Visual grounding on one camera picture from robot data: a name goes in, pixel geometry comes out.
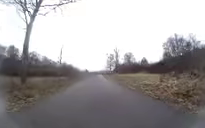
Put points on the small bare tree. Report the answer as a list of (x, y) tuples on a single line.
[(110, 62), (116, 59), (144, 61), (129, 58)]

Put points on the row of brown bushes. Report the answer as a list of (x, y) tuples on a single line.
[(176, 65)]

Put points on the wide bare tree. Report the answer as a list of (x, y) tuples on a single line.
[(180, 45)]

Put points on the bare tree trunk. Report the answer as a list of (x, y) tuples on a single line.
[(60, 56)]

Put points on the dry grass verge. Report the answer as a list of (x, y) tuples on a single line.
[(163, 86), (36, 88)]

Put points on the tall bare tree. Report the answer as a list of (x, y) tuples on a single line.
[(26, 50)]

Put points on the row of dark bushes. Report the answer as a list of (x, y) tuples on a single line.
[(50, 70)]

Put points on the grey asphalt road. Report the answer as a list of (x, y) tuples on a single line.
[(96, 106)]

